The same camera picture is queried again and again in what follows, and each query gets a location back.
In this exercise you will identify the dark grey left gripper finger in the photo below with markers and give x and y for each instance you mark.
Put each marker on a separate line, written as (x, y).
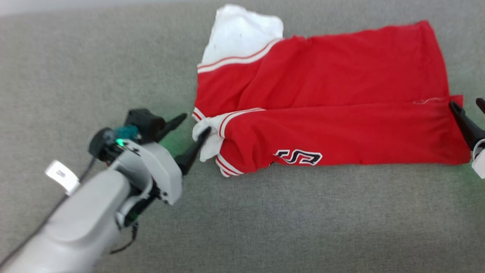
(192, 151)
(171, 124)

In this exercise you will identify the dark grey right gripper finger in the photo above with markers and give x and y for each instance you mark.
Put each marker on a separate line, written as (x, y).
(470, 129)
(481, 104)

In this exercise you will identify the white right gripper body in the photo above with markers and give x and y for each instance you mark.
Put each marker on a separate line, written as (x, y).
(479, 161)

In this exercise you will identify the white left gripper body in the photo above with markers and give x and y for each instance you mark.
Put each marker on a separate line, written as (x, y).
(161, 167)

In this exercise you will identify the red basketball jersey white trim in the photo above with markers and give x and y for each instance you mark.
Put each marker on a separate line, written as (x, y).
(341, 129)

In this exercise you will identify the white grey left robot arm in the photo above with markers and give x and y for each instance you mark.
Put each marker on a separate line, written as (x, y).
(75, 227)

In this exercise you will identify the white label tag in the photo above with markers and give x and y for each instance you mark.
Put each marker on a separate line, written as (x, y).
(60, 174)

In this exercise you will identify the grey fabric sofa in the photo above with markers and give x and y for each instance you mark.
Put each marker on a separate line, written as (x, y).
(303, 220)

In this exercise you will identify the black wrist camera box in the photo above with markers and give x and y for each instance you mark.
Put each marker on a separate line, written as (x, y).
(144, 123)

